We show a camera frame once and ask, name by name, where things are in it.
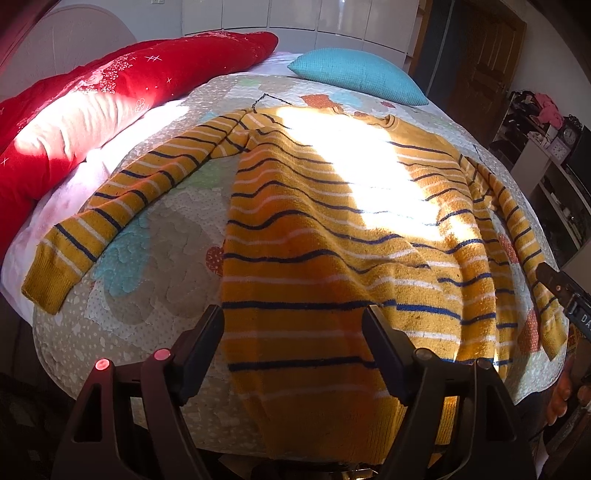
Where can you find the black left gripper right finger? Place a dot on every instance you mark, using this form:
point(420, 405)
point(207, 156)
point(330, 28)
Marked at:
point(460, 422)

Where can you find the white wardrobe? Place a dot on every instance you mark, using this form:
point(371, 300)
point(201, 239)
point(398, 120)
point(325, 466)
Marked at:
point(381, 27)

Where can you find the teal knit cushion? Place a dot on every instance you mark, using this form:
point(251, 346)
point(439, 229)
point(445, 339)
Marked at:
point(361, 72)

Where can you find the white alarm clock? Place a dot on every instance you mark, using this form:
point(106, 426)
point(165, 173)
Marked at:
point(558, 150)

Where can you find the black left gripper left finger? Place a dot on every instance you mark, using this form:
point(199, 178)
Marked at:
point(127, 421)

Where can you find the red long pillow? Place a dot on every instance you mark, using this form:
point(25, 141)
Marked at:
point(48, 129)

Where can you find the white round headboard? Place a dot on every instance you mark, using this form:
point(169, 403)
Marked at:
point(65, 38)

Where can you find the yellow striped knit sweater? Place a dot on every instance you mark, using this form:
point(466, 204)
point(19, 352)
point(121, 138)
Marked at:
point(323, 239)

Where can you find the right hand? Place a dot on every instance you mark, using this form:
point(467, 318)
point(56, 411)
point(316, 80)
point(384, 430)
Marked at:
point(563, 391)

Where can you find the cluttered shelf unit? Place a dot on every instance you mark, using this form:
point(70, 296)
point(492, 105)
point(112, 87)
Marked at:
point(558, 194)

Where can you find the pink cloth on shelf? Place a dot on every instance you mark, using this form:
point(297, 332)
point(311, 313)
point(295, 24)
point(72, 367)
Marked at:
point(549, 112)

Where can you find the dark wooden door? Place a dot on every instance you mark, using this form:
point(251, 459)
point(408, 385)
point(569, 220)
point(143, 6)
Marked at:
point(468, 59)

